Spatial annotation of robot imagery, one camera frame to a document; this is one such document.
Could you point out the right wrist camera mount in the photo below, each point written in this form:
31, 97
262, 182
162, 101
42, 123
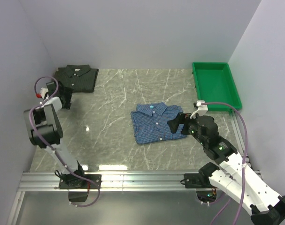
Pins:
200, 109

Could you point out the dark green folded shirt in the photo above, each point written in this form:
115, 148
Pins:
81, 78

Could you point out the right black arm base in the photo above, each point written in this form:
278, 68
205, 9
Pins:
206, 192

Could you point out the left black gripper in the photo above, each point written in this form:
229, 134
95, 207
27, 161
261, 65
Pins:
68, 92

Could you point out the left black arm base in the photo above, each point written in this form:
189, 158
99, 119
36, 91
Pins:
80, 182

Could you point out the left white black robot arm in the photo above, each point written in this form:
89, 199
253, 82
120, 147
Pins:
44, 129

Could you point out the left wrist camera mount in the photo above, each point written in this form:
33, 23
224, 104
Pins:
43, 94

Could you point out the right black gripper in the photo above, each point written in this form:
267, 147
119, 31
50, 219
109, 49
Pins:
183, 118

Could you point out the green plastic tray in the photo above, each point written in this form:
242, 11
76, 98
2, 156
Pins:
214, 83

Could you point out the blue checked long sleeve shirt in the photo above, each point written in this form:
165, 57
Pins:
150, 123

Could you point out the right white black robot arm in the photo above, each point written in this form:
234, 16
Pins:
228, 173

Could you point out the aluminium mounting rail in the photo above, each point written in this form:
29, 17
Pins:
152, 180

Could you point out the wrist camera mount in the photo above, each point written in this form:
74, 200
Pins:
43, 94
200, 109

